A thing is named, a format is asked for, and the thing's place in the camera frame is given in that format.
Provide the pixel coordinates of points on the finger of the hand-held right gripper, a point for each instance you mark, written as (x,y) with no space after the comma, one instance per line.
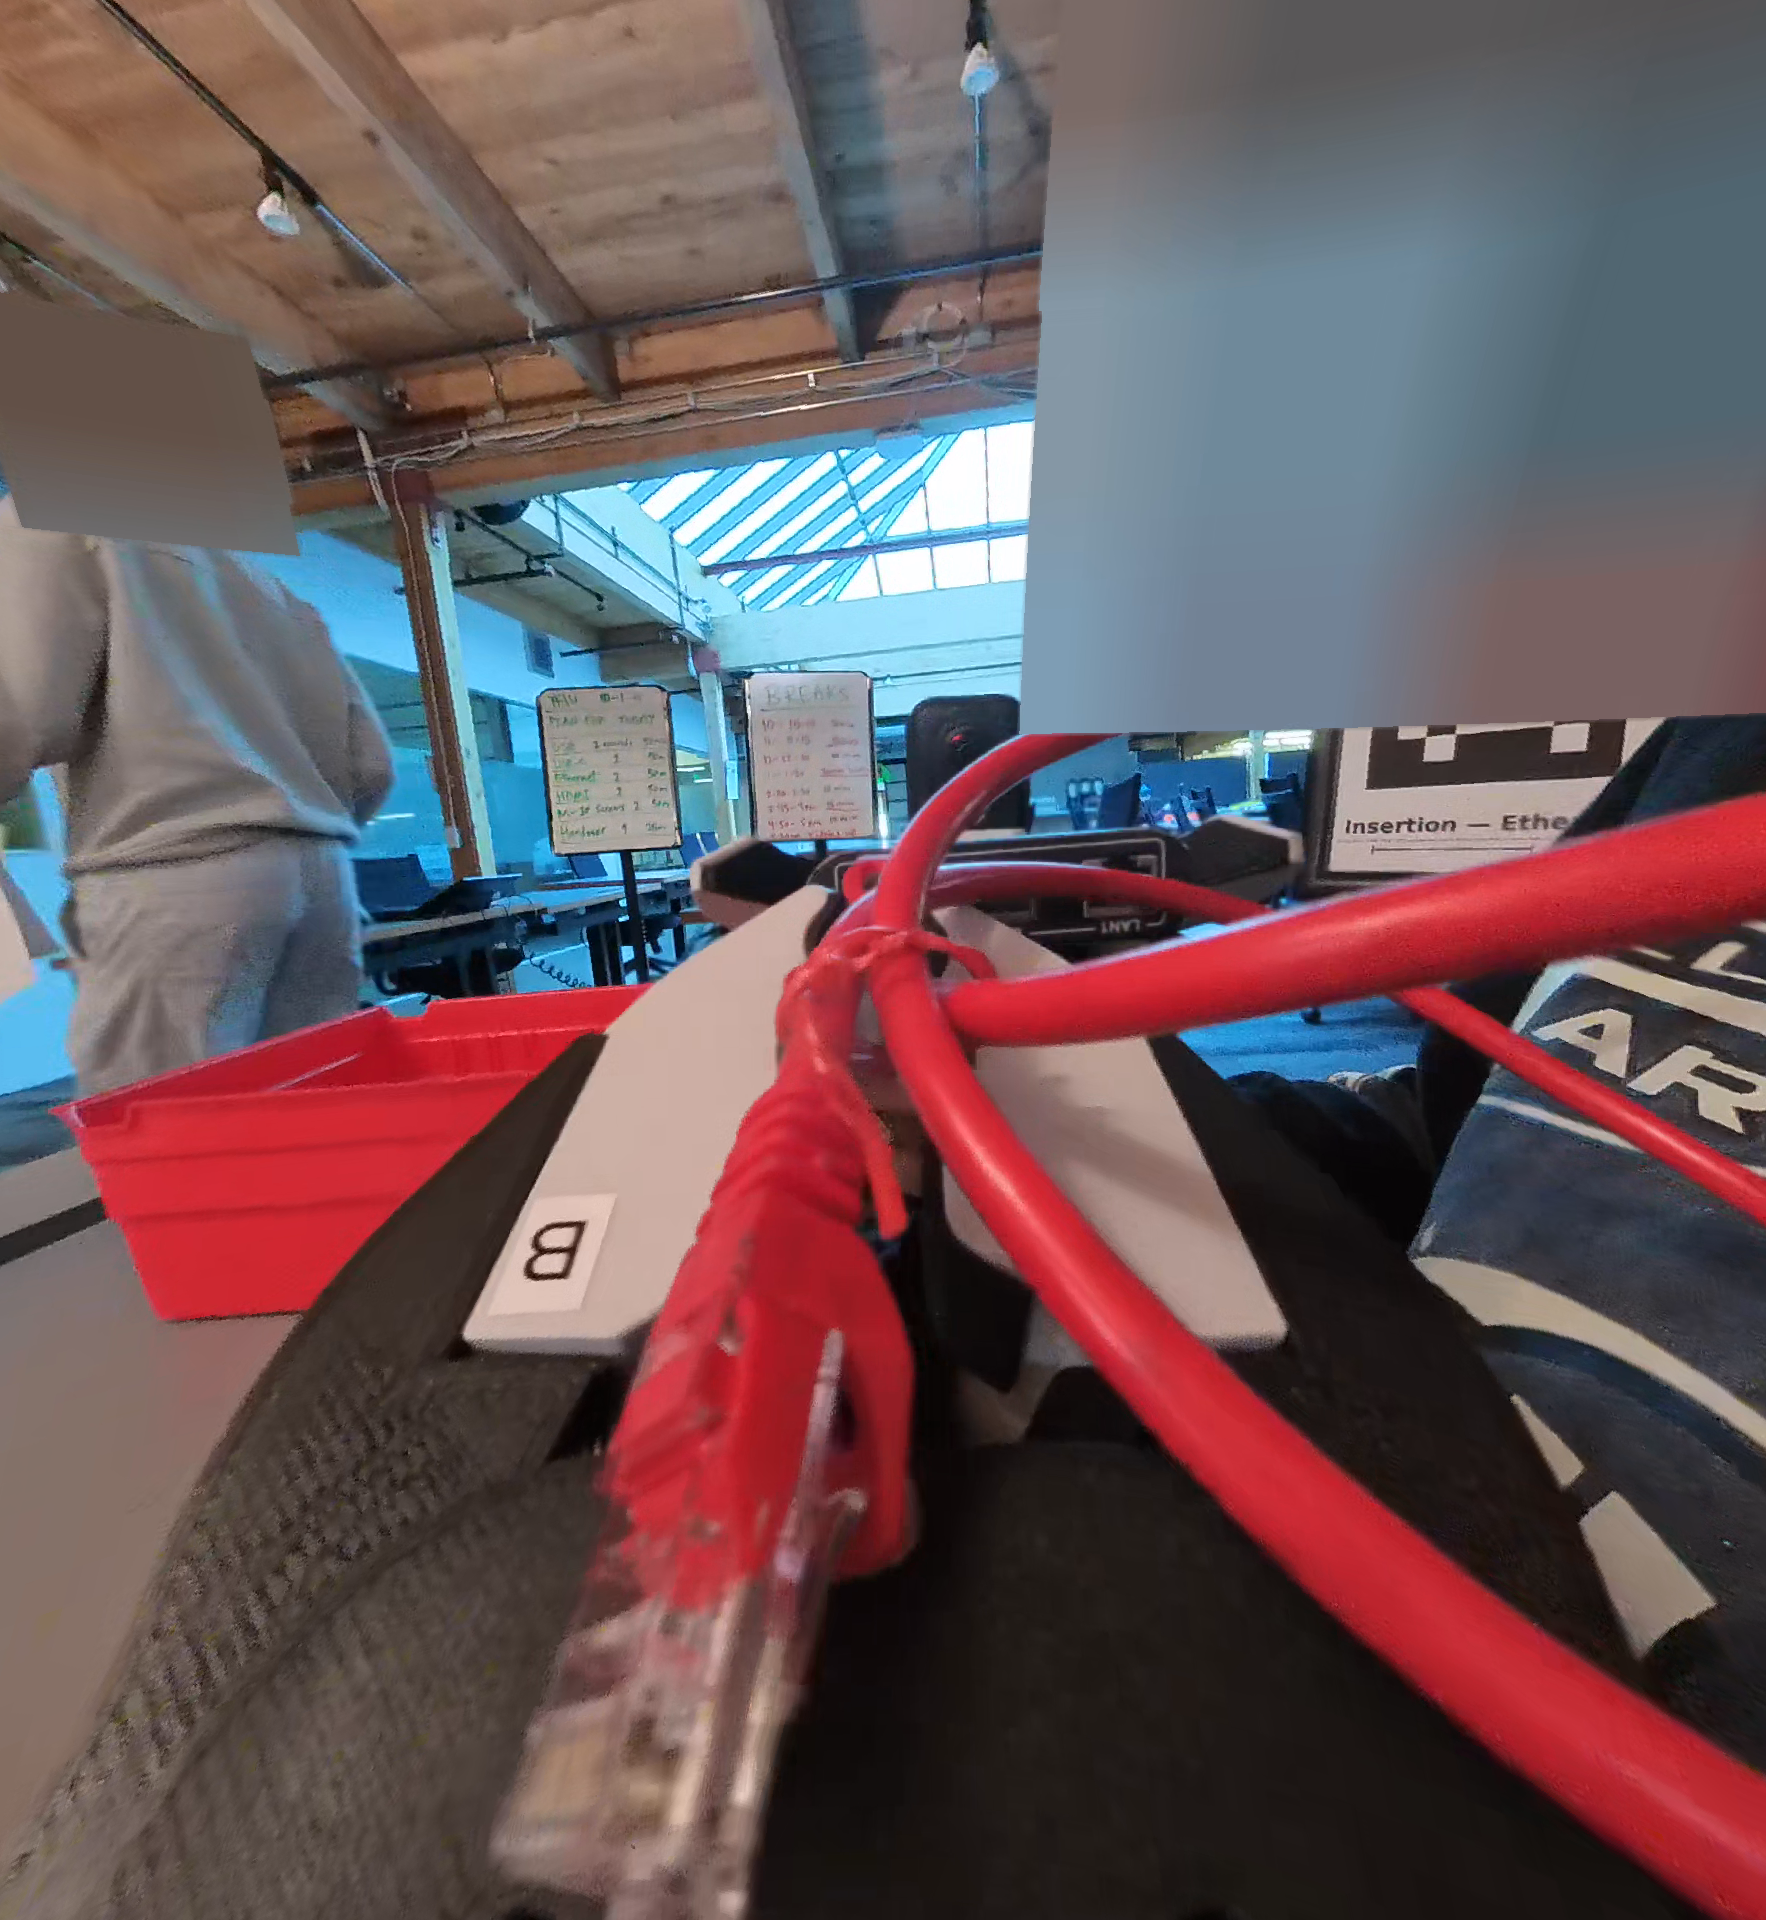
(741,877)
(1251,854)

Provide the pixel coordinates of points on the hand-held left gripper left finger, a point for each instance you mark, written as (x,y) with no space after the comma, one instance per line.
(644,1139)

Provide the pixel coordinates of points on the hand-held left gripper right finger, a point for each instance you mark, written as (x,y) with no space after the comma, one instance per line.
(1108,1157)

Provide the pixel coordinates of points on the red plastic bin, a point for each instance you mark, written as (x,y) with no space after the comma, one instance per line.
(298,1171)

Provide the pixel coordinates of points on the handwritten whiteboard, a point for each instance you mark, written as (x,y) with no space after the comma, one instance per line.
(608,766)
(808,756)

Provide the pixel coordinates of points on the long wooden work table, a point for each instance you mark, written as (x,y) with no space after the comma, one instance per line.
(523,907)

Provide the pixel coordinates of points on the framed black white marker sign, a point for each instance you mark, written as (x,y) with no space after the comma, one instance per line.
(1483,796)

